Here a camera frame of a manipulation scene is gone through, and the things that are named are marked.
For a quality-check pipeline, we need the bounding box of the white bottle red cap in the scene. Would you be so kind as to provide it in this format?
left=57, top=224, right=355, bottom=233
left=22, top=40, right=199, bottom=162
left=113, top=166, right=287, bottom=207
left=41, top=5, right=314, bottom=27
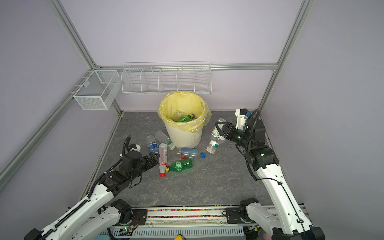
left=159, top=143, right=168, bottom=177

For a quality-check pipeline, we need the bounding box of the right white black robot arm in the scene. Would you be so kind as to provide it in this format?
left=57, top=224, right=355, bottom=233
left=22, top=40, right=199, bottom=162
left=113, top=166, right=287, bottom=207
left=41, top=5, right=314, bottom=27
left=215, top=109, right=326, bottom=240

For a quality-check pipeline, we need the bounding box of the clear bottle blue label white cap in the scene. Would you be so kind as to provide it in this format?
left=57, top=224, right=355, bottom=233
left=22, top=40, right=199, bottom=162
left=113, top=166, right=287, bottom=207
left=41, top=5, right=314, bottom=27
left=146, top=135, right=159, bottom=155

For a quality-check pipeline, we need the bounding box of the clear bottle green collar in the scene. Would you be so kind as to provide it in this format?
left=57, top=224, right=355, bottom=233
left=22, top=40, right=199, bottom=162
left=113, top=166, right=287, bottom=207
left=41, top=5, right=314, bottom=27
left=155, top=130, right=176, bottom=151

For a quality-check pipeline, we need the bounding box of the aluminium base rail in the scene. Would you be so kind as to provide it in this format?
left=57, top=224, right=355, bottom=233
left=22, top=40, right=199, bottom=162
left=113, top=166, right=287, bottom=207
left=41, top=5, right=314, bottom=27
left=58, top=204, right=313, bottom=230

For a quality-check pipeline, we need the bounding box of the yellow plastic bin liner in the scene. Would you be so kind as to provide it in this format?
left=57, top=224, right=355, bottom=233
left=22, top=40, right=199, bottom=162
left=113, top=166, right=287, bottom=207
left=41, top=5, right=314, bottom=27
left=158, top=92, right=212, bottom=133

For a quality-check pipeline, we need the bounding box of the green soda bottle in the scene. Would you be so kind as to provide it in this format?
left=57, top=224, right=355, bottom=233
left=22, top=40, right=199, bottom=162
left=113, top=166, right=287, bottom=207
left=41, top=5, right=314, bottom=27
left=178, top=114, right=196, bottom=123
left=166, top=158, right=193, bottom=173

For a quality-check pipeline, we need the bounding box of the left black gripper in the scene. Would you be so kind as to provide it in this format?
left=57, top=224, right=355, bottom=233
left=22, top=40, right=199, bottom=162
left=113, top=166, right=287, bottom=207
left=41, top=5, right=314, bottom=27
left=129, top=152, right=160, bottom=182

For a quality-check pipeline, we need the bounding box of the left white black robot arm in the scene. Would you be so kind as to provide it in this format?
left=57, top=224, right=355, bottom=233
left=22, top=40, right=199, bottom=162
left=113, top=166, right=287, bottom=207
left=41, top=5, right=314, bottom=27
left=24, top=136, right=160, bottom=240

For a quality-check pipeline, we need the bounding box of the cream plastic waste bin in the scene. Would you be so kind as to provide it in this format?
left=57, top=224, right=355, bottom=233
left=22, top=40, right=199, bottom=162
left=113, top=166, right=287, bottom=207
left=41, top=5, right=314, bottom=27
left=164, top=122, right=203, bottom=148

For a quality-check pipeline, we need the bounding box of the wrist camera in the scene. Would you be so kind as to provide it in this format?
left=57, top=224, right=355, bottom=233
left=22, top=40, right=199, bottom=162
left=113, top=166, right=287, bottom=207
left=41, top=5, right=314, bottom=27
left=235, top=109, right=252, bottom=131
left=127, top=144, right=141, bottom=152

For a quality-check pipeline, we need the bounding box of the white mesh box basket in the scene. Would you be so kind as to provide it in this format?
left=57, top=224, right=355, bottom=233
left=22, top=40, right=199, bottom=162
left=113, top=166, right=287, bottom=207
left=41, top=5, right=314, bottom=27
left=74, top=70, right=121, bottom=111

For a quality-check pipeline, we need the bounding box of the small clear plastic box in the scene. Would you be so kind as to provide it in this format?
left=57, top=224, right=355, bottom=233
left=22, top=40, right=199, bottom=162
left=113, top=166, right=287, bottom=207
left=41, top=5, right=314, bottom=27
left=207, top=126, right=226, bottom=154

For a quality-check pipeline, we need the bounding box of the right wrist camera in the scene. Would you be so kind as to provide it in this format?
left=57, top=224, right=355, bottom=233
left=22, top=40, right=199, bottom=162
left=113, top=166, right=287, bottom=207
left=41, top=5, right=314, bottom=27
left=235, top=109, right=252, bottom=131

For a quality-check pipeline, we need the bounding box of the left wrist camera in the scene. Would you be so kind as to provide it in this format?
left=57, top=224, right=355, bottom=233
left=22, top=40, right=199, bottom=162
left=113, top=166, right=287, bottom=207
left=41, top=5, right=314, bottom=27
left=127, top=144, right=141, bottom=152

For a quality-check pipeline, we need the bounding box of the long white wire basket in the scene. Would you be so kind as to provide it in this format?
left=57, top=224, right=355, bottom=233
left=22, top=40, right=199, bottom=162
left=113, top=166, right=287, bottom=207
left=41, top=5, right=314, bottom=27
left=121, top=62, right=212, bottom=95

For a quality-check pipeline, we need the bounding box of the clear bottle blue tint red cap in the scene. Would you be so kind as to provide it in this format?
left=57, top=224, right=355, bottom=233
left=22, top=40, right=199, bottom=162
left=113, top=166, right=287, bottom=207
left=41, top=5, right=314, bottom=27
left=178, top=148, right=198, bottom=159

